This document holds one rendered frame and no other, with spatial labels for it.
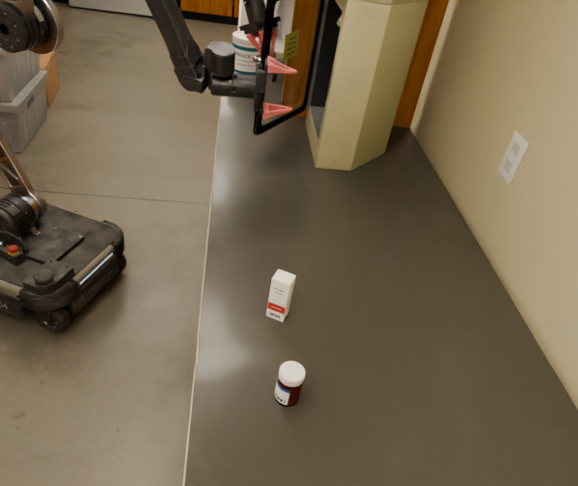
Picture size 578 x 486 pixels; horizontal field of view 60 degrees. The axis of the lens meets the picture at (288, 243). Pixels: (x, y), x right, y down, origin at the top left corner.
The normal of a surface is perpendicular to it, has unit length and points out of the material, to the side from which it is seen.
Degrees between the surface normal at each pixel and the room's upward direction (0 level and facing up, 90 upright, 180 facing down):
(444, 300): 0
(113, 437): 0
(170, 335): 0
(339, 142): 90
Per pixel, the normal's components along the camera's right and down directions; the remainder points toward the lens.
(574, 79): -0.99, -0.07
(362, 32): 0.07, 0.61
